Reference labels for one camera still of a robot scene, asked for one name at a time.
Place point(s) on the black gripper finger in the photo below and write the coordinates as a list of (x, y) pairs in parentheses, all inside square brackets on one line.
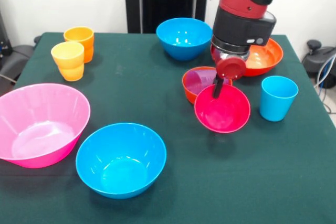
[(217, 87)]

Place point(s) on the purple plastic cup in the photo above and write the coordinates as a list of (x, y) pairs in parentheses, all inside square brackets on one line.
[(199, 81)]

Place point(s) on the orange plastic cup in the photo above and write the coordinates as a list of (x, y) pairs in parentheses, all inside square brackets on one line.
[(86, 48)]

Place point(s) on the black stand base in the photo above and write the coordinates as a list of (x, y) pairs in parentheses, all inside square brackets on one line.
[(315, 64), (18, 56)]

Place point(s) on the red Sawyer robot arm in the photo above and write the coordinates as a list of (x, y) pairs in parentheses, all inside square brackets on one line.
[(241, 3)]

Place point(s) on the light blue plastic cup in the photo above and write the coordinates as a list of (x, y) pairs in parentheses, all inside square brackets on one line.
[(275, 106)]

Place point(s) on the large orange-red plastic bowl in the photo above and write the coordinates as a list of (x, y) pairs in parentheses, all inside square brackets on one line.
[(265, 61)]

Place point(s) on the black equipment box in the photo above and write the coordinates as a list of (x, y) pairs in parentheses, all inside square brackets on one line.
[(4, 40)]

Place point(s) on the blue plastic bowl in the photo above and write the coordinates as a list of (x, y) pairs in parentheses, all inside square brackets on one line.
[(120, 176), (183, 51)]

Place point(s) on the large pink plastic bowl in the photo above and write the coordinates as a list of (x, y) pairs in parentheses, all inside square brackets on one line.
[(39, 129)]

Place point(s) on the small orange-red plastic bowl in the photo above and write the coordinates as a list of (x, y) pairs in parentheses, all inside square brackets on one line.
[(189, 95)]

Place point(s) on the dark green tablecloth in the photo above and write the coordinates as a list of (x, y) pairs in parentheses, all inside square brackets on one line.
[(210, 182)]

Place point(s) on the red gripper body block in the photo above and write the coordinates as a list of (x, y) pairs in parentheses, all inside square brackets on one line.
[(231, 69)]

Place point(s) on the small crimson plastic bowl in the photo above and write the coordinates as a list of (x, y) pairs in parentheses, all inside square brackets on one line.
[(223, 116)]

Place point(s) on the yellow plastic cup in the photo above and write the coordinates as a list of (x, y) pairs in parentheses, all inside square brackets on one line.
[(69, 72)]

